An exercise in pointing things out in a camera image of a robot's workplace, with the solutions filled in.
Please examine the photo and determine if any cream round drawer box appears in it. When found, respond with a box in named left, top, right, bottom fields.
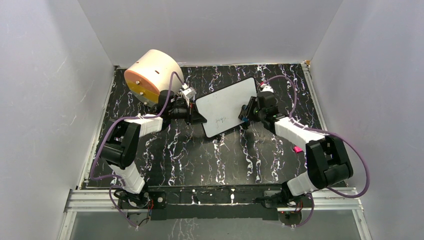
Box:
left=124, top=49, right=184, bottom=107

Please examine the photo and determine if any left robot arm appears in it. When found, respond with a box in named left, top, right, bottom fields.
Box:
left=99, top=90, right=207, bottom=208

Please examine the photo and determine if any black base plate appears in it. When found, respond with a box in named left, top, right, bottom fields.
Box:
left=112, top=183, right=312, bottom=223

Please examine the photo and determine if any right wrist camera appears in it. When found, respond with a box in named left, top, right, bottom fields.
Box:
left=259, top=83, right=274, bottom=94

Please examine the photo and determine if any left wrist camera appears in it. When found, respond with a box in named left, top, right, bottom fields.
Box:
left=181, top=83, right=197, bottom=101

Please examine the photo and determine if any aluminium frame rail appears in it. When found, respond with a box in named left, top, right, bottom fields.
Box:
left=58, top=185, right=371, bottom=240

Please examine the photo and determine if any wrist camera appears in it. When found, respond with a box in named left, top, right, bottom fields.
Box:
left=259, top=83, right=274, bottom=94
left=181, top=83, right=197, bottom=101

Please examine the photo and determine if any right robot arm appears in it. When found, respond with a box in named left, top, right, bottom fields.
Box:
left=238, top=91, right=354, bottom=207

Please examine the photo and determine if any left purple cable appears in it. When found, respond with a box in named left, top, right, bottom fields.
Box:
left=90, top=71, right=185, bottom=229

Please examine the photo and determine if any small white whiteboard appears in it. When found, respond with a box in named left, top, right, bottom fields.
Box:
left=195, top=77, right=257, bottom=138

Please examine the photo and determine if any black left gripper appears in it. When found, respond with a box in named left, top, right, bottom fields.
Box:
left=169, top=101, right=208, bottom=127

